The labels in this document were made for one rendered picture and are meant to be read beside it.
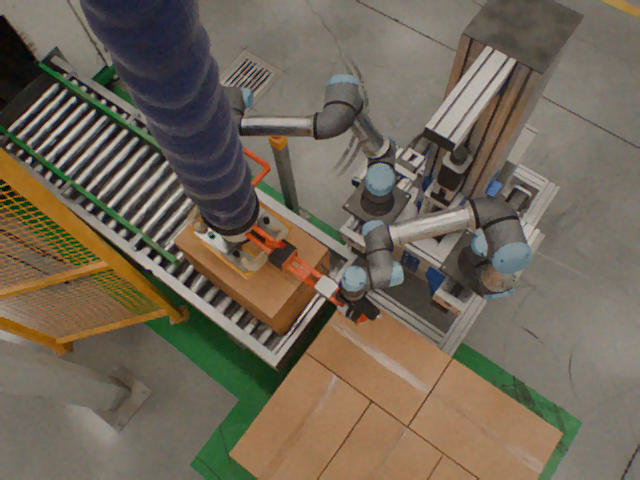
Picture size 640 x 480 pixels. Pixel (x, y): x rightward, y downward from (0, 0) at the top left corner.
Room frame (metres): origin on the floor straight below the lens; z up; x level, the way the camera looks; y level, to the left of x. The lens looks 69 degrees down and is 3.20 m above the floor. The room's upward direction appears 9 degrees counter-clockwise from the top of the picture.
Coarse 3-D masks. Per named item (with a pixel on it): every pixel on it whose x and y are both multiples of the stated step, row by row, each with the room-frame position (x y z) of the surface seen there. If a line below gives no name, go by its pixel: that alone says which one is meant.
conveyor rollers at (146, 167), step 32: (64, 96) 2.29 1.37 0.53; (96, 96) 2.24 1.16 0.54; (32, 128) 2.09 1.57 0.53; (64, 128) 2.05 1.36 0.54; (96, 128) 2.00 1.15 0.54; (32, 160) 1.86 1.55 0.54; (64, 160) 1.81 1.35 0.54; (96, 160) 1.77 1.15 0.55; (128, 160) 1.74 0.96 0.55; (64, 192) 1.60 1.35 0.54; (128, 192) 1.54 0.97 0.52; (160, 192) 1.49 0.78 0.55; (160, 256) 1.11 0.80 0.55; (192, 288) 0.90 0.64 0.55; (256, 320) 0.68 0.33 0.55
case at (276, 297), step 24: (192, 240) 0.99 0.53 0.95; (288, 240) 0.92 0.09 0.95; (312, 240) 0.90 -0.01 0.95; (192, 264) 0.99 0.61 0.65; (216, 264) 0.86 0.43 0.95; (264, 264) 0.82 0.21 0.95; (312, 264) 0.79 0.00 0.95; (240, 288) 0.73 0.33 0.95; (264, 288) 0.71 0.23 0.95; (288, 288) 0.69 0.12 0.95; (312, 288) 0.75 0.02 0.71; (264, 312) 0.61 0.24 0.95; (288, 312) 0.63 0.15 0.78
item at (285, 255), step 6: (282, 240) 0.79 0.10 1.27; (288, 246) 0.76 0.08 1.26; (294, 246) 0.76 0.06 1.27; (270, 252) 0.75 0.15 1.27; (276, 252) 0.75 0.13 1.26; (282, 252) 0.74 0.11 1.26; (288, 252) 0.74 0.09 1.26; (294, 252) 0.73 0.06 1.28; (270, 258) 0.72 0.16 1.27; (276, 258) 0.72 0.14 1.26; (282, 258) 0.72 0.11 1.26; (288, 258) 0.71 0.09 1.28; (276, 264) 0.70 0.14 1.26; (282, 264) 0.69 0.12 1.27
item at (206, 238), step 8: (192, 232) 0.95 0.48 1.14; (200, 232) 0.94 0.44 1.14; (208, 232) 0.92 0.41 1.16; (200, 240) 0.90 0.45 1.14; (208, 240) 0.90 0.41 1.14; (208, 248) 0.86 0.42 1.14; (216, 248) 0.85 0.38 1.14; (240, 248) 0.84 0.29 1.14; (224, 256) 0.81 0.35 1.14; (232, 256) 0.81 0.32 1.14; (240, 256) 0.80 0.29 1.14; (248, 256) 0.80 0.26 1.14; (256, 256) 0.79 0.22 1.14; (232, 264) 0.78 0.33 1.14; (240, 264) 0.77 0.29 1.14; (240, 272) 0.74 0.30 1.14; (248, 272) 0.73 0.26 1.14
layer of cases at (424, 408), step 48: (336, 336) 0.53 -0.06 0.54; (384, 336) 0.49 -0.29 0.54; (288, 384) 0.34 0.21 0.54; (336, 384) 0.30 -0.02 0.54; (384, 384) 0.27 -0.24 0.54; (432, 384) 0.23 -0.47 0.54; (480, 384) 0.19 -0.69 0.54; (288, 432) 0.12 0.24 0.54; (336, 432) 0.09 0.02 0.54; (384, 432) 0.05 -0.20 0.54; (432, 432) 0.02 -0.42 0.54; (480, 432) -0.02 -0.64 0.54; (528, 432) -0.06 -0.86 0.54
